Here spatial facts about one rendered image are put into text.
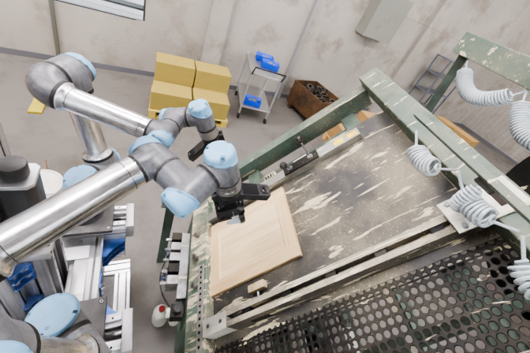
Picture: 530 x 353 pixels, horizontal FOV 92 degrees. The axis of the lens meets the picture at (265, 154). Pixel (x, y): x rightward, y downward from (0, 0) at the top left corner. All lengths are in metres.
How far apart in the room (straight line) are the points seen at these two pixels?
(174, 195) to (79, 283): 0.84
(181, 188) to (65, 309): 0.52
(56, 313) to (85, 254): 0.47
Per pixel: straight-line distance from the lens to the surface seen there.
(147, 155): 0.63
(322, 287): 1.01
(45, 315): 0.97
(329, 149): 1.30
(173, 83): 3.91
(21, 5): 4.75
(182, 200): 0.57
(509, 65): 1.54
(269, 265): 1.20
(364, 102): 1.52
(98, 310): 1.19
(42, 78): 1.03
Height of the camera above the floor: 2.15
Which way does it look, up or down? 36 degrees down
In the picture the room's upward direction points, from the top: 24 degrees clockwise
